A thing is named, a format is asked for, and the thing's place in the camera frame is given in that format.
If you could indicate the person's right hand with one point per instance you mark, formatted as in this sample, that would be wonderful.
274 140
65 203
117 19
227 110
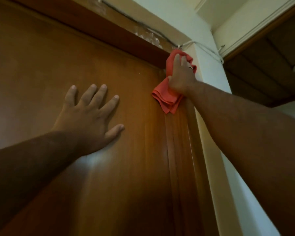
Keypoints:
182 78

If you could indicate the person's left hand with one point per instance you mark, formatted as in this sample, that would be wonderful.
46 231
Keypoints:
82 127

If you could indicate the person's left middle finger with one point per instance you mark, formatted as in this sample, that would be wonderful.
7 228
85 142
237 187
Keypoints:
99 96

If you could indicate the person's left thumb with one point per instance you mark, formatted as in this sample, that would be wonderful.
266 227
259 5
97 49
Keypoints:
115 132

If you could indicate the person's left little finger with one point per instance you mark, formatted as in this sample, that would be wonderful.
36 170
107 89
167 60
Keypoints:
70 95

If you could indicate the person's right thumb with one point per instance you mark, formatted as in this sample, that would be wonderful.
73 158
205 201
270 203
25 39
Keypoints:
170 79

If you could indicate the person's right middle finger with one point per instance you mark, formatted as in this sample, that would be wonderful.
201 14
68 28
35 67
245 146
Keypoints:
184 62

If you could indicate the red cleaning cloth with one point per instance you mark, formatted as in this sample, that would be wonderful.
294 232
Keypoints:
166 97

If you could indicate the person's left forearm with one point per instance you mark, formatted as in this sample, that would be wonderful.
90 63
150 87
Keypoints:
27 174

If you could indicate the person's right forearm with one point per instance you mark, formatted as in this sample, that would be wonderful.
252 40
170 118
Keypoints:
255 144

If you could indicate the brown wooden door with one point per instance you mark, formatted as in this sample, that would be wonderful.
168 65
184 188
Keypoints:
39 58

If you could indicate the dark wooden overhead cabinet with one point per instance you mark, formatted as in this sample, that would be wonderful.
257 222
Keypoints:
268 68

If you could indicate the brown wooden door frame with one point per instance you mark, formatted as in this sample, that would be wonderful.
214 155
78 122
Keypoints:
118 38

